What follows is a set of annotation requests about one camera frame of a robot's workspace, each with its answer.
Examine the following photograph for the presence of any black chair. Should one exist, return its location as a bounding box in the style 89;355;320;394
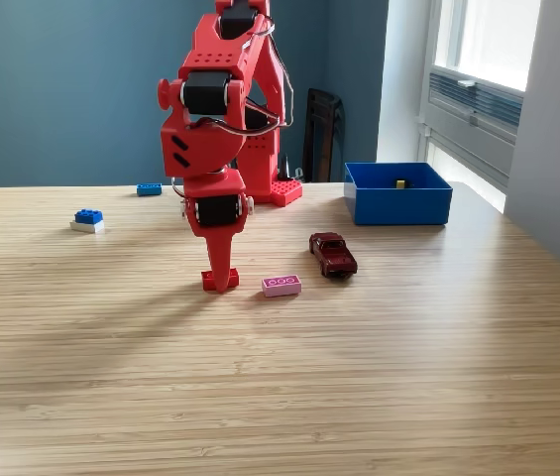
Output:
301;87;347;183

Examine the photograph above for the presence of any dark red toy car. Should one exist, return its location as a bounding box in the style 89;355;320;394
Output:
308;231;359;280

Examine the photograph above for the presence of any blue and white brick stack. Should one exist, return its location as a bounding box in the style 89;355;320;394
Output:
69;208;106;235

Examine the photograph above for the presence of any flat pink brick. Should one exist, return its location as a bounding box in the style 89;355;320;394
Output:
261;273;303;298

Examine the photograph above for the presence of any blue plastic bin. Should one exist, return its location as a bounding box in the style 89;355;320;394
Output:
343;161;454;227

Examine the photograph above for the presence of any red brick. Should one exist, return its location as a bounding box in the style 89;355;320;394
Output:
200;268;241;293

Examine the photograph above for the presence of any white window frame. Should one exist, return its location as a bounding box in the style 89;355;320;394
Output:
427;0;543;93

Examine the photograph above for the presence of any grey window vent panel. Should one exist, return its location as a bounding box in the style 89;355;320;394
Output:
417;67;526;192

